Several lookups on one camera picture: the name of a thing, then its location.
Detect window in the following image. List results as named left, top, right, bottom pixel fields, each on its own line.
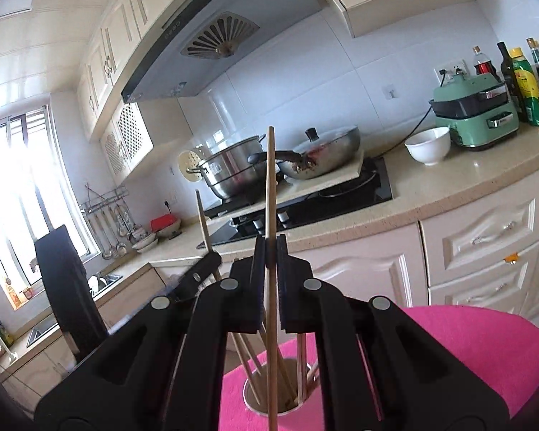
left=0, top=106, right=100, bottom=310

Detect wall utensil rack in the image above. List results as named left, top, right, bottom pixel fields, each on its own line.
left=79, top=183, right=135, bottom=261

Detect range hood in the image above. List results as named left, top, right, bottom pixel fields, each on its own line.
left=121, top=0, right=321, bottom=103

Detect steel wok with lid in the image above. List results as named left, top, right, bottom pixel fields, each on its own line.
left=246, top=124, right=361, bottom=180

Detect black induction cooker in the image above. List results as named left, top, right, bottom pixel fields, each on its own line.
left=204, top=187, right=266, bottom=219

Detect lower cabinets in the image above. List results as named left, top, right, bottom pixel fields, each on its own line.
left=0, top=170, right=539, bottom=411

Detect pink cup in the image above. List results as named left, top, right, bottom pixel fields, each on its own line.
left=242, top=357, right=320, bottom=417

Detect green electric grill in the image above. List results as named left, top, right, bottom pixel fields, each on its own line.
left=429, top=71, right=519, bottom=151

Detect red box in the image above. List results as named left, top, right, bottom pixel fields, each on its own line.
left=149, top=213, right=178, bottom=232

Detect green yellow oil bottle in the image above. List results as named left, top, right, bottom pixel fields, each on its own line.
left=509, top=48, right=539, bottom=128

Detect cream round strainer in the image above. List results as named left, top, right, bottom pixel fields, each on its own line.
left=178, top=148, right=205, bottom=183

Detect cabinets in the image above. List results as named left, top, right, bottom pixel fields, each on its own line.
left=0, top=170, right=539, bottom=411
left=73, top=0, right=499, bottom=187

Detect white ceramic bowl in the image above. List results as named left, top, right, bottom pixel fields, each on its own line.
left=405, top=126, right=451, bottom=166

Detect pink round tablecloth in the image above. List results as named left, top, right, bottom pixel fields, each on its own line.
left=217, top=304, right=539, bottom=431

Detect black gas hob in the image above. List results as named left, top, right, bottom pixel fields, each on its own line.
left=210, top=157, right=393, bottom=246

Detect upper cabinets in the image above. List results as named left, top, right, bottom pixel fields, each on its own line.
left=73, top=0, right=499, bottom=187

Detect steel sink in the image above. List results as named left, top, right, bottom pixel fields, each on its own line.
left=27, top=274, right=123, bottom=347

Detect steel stock pot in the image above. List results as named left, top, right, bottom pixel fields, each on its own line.
left=186, top=134, right=267, bottom=199

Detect dark glass bottle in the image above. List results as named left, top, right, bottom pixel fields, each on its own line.
left=497, top=41, right=529, bottom=122

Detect stacked bowls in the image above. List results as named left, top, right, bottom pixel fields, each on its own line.
left=129, top=227, right=156, bottom=251

